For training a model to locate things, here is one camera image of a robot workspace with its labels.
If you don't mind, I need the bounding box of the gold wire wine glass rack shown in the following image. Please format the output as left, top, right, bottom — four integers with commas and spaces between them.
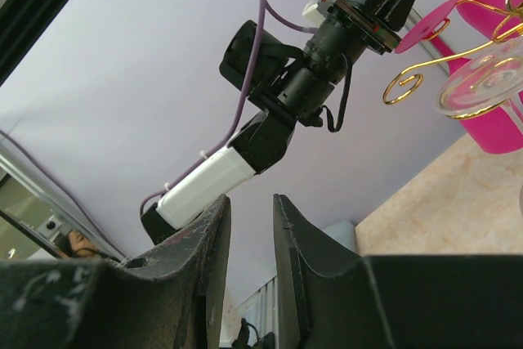
382, 0, 523, 120

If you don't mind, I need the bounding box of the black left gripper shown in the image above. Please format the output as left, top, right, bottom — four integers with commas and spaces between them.
316, 0, 415, 56

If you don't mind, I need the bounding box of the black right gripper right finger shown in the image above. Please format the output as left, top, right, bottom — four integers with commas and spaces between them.
273, 195, 522, 348

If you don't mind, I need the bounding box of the magenta plastic wine glass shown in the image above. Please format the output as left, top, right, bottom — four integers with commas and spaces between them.
396, 0, 522, 154

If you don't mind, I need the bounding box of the clear wine glass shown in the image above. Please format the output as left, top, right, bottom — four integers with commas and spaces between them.
436, 37, 522, 151

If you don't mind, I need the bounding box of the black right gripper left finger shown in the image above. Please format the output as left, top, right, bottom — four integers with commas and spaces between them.
1, 195, 231, 348

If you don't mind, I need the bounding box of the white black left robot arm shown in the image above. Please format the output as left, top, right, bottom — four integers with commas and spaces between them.
140, 0, 415, 244

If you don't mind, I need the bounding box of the aluminium corner post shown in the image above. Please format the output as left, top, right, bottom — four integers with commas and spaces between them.
1, 145, 127, 260

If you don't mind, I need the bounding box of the grey blue cloth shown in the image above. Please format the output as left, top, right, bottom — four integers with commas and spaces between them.
323, 220, 356, 252

